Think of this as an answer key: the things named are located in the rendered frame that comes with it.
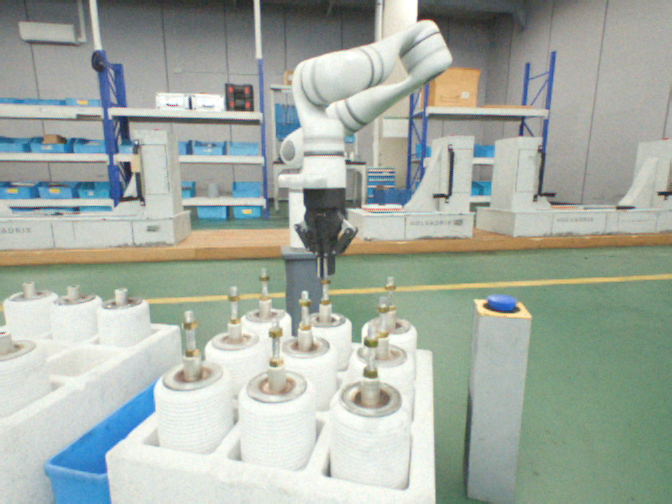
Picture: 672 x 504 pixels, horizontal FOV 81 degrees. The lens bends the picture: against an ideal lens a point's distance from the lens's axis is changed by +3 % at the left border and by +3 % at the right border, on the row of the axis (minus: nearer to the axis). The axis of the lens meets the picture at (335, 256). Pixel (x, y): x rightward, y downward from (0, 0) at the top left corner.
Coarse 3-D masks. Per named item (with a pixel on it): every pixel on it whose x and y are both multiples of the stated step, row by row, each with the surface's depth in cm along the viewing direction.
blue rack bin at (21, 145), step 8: (0, 136) 473; (0, 144) 452; (8, 144) 453; (16, 144) 454; (24, 144) 458; (0, 152) 455; (8, 152) 456; (16, 152) 457; (24, 152) 460; (32, 152) 474
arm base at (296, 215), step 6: (294, 198) 111; (300, 198) 110; (294, 204) 111; (300, 204) 110; (294, 210) 111; (300, 210) 111; (294, 216) 112; (300, 216) 111; (294, 222) 112; (294, 234) 113; (294, 240) 113; (300, 240) 112; (294, 246) 114; (300, 246) 113
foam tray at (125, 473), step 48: (336, 384) 66; (432, 384) 64; (144, 432) 51; (432, 432) 52; (144, 480) 47; (192, 480) 45; (240, 480) 43; (288, 480) 43; (336, 480) 43; (432, 480) 43
